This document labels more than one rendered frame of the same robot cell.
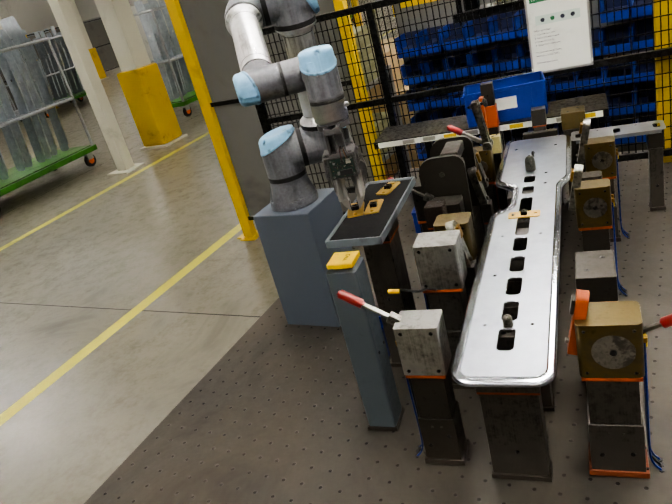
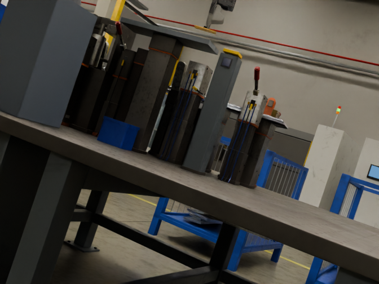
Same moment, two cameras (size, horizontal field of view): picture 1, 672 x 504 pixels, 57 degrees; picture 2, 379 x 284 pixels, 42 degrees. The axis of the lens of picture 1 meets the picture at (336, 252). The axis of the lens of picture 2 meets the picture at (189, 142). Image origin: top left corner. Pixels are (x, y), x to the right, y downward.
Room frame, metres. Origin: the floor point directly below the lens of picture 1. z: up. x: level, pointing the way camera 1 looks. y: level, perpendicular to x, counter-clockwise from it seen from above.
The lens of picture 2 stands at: (1.49, 1.78, 0.78)
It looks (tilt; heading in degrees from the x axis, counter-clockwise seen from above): 1 degrees up; 263
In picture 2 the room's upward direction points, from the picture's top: 19 degrees clockwise
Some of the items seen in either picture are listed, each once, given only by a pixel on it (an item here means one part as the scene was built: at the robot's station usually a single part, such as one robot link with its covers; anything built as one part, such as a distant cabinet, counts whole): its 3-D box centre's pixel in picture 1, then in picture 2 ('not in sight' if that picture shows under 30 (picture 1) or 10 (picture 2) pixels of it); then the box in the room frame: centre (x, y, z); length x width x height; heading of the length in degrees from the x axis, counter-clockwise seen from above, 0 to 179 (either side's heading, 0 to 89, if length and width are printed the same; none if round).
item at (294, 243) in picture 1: (311, 257); (37, 57); (1.86, 0.08, 0.90); 0.20 x 0.20 x 0.40; 57
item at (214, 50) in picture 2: (374, 209); (169, 36); (1.47, -0.12, 1.16); 0.37 x 0.14 x 0.02; 155
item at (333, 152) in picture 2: not in sight; (330, 172); (-2.77, -8.35, 1.22); 2.40 x 0.54 x 2.45; 54
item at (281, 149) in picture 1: (282, 151); not in sight; (1.86, 0.07, 1.27); 0.13 x 0.12 x 0.14; 92
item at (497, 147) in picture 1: (501, 183); not in sight; (2.09, -0.64, 0.88); 0.04 x 0.04 x 0.37; 65
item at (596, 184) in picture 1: (601, 241); not in sight; (1.51, -0.72, 0.87); 0.12 x 0.07 x 0.35; 65
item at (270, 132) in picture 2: (514, 418); (256, 154); (0.97, -0.26, 0.84); 0.12 x 0.05 x 0.29; 65
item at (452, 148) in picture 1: (458, 223); (95, 74); (1.72, -0.38, 0.95); 0.18 x 0.13 x 0.49; 155
